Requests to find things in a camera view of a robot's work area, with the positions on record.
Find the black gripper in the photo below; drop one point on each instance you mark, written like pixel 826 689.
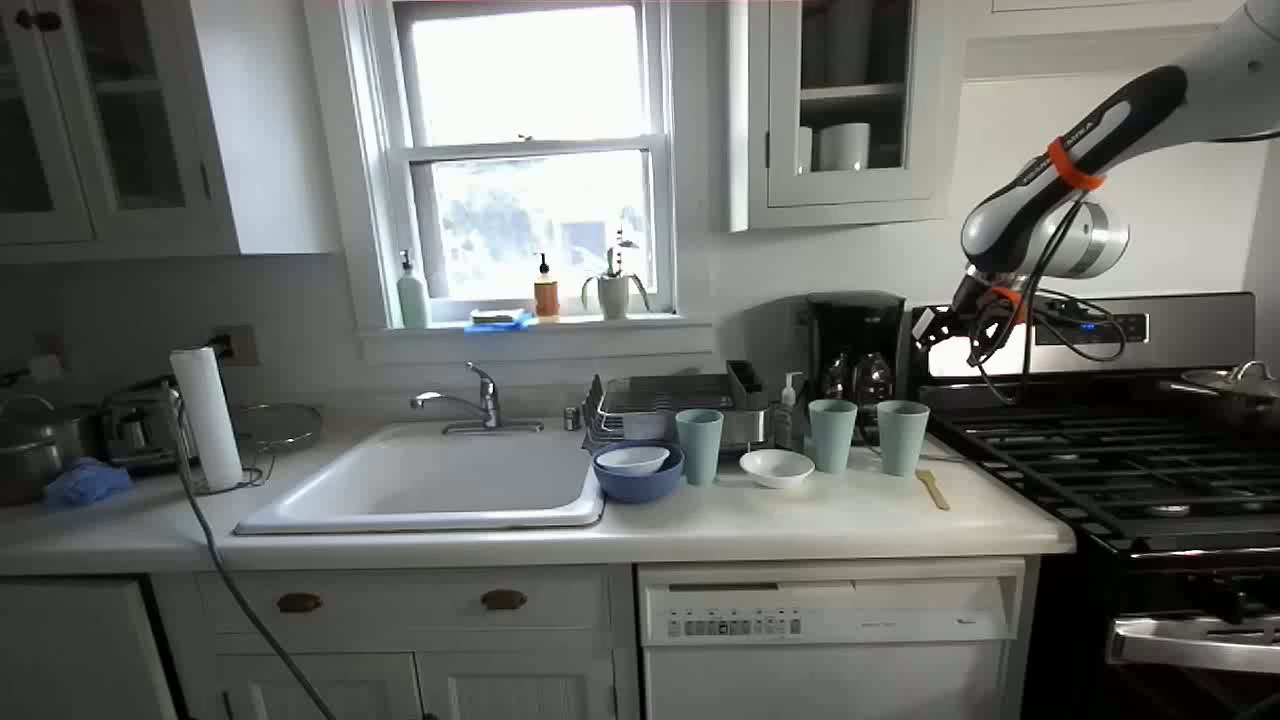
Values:
pixel 981 314

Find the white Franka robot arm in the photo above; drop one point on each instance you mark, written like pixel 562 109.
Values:
pixel 1135 112

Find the teal plastic cup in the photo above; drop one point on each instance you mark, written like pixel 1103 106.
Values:
pixel 835 434
pixel 902 437
pixel 698 446

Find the wooden fork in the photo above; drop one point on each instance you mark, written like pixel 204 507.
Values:
pixel 932 490

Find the black coffee maker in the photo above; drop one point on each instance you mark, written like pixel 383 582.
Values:
pixel 863 342

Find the black gas stove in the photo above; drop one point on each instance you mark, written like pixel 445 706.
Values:
pixel 1147 466

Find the clear soap bottle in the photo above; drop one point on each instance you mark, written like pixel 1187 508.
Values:
pixel 788 416

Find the small white bowl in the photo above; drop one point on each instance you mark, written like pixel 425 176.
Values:
pixel 778 466

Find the white mug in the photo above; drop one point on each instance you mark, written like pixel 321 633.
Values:
pixel 842 144

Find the metal dish pan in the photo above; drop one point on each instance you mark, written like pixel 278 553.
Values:
pixel 664 399

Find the white dishwasher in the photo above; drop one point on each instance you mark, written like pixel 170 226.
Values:
pixel 835 641

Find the white bowl inside blue bowl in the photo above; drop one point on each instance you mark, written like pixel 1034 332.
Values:
pixel 634 460

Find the white plant pot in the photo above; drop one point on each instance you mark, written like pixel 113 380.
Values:
pixel 614 294

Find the chrome sink sprayer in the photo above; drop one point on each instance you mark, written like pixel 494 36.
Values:
pixel 590 404

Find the amber pump bottle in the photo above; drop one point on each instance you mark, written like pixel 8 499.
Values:
pixel 544 294

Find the blue sponge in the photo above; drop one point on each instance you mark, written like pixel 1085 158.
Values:
pixel 494 321

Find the chrome faucet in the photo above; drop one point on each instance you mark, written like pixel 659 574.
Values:
pixel 482 399

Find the white framed window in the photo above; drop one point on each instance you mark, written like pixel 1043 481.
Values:
pixel 532 81

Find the oval brass drawer pull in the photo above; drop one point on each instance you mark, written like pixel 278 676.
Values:
pixel 501 602
pixel 298 602

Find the green and white bottle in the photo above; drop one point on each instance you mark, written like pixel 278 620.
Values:
pixel 415 301

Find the white kitchen sink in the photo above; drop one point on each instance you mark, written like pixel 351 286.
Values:
pixel 425 486

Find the white base cabinet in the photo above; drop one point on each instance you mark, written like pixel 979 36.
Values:
pixel 401 666

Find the round glass lid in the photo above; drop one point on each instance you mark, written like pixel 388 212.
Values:
pixel 285 424

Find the white paper towel roll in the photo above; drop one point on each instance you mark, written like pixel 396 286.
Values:
pixel 210 422

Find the silver toaster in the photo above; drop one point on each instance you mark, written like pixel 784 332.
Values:
pixel 139 424

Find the blue cloth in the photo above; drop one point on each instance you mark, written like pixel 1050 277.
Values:
pixel 85 486

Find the silver cooking pot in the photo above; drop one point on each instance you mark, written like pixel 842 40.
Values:
pixel 29 446

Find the white wall cabinet with mugs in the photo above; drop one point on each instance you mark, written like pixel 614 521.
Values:
pixel 855 193

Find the wall outlet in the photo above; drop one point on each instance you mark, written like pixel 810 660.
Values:
pixel 243 345

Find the white glass door wall cabinet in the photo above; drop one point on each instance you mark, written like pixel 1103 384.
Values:
pixel 135 133

